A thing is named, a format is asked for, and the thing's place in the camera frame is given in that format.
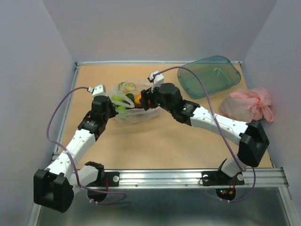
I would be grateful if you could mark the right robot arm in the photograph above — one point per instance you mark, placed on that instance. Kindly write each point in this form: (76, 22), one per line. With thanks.
(250, 137)

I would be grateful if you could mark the pink plastic bag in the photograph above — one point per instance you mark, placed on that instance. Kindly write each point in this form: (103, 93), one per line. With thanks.
(247, 105)

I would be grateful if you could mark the orange fruit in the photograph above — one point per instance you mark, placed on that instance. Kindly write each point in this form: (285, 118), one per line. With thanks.
(137, 99)

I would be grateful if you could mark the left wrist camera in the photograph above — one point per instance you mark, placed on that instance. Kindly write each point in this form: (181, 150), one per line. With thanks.
(99, 90)

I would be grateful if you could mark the clear plastic bag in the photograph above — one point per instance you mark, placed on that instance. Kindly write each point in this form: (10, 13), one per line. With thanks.
(132, 115)

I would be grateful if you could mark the red grape bunch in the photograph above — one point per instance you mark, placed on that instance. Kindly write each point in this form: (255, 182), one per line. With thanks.
(139, 106)

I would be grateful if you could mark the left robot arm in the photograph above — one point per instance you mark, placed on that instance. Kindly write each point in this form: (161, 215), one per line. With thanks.
(56, 186)

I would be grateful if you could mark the dark green fruit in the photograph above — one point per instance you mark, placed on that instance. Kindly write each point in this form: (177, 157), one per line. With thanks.
(130, 96)

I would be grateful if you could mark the aluminium front rail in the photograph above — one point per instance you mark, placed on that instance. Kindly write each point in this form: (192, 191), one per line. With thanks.
(181, 178)

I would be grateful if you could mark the teal plastic container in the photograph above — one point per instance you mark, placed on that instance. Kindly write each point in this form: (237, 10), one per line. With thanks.
(217, 74)

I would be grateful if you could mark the green apple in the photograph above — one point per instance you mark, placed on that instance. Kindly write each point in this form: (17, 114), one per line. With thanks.
(117, 100)

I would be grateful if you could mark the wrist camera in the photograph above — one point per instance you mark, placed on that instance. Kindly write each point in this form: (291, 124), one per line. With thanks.
(156, 78)
(99, 90)

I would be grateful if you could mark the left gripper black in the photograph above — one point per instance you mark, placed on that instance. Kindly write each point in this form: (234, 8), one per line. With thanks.
(113, 111)

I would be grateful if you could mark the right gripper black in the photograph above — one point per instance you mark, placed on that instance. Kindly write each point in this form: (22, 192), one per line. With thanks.
(147, 94)

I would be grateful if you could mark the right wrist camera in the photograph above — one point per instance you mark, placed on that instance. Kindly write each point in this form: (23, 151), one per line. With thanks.
(156, 78)

